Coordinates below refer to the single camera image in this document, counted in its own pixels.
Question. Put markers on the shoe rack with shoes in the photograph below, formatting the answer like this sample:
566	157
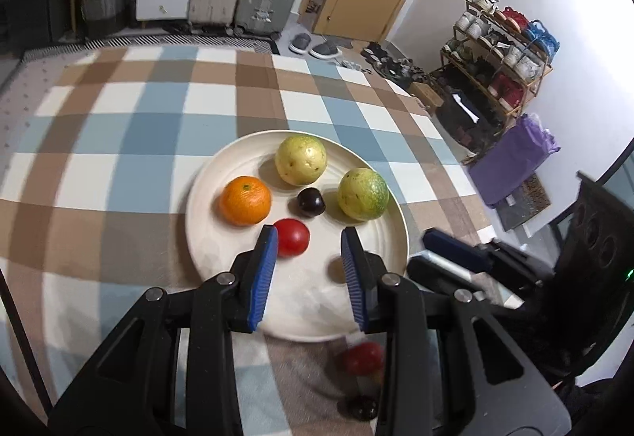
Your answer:
500	50

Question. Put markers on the red tomato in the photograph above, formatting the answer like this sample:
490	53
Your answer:
364	358
292	238

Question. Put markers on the green mottled round fruit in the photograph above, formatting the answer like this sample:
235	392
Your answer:
363	194

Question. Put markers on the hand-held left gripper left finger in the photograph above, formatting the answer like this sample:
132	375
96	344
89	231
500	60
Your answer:
262	277

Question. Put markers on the pile of dark shoes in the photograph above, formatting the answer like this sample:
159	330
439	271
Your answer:
394	67

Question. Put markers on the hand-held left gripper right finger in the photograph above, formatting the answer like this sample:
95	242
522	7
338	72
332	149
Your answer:
354	282

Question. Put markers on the yellowish round fruit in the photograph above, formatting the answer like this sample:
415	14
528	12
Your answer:
301	160

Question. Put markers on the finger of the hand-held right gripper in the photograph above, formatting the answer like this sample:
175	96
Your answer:
431	273
453	250

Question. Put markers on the checked tablecloth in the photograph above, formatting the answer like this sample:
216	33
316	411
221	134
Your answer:
124	168

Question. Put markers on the large orange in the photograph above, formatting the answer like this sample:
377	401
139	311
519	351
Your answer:
245	201

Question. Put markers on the cream round plate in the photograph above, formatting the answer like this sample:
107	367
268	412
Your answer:
307	297

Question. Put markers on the cardboard box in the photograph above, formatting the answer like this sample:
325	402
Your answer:
426	95

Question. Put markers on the wooden shoe rack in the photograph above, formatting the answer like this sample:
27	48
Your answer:
537	84

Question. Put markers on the dark purple plum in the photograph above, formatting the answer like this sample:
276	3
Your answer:
310	202
361	408

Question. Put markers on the grey slipper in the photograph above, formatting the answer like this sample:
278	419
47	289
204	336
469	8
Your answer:
300	42
325	50

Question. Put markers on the purple plastic bag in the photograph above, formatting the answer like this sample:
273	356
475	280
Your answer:
515	159

